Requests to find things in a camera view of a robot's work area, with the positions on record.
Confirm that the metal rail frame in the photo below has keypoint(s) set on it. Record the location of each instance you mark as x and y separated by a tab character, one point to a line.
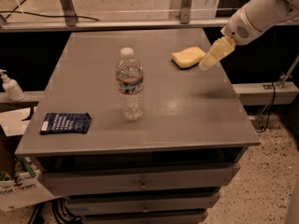
81	15

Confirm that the white cardboard box with print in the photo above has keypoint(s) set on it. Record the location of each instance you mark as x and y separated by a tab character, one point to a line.
22	188

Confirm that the yellow sponge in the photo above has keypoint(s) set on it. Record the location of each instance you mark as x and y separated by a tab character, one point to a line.
188	58

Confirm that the clear plastic water bottle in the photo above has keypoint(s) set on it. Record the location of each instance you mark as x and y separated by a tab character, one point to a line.
130	80

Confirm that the white pump dispenser bottle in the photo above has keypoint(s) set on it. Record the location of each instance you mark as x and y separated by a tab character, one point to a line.
11	87

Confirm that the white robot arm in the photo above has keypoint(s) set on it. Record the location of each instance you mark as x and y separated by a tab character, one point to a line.
275	11

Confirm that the grey drawer cabinet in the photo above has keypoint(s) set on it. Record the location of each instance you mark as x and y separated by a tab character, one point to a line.
166	168

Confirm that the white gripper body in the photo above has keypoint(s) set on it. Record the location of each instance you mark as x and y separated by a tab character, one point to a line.
239	28

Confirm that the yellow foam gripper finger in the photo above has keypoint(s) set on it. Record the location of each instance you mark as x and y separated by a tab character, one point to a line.
208	61
222	47

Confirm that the dark blue snack packet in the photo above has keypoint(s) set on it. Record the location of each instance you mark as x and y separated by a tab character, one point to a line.
54	123

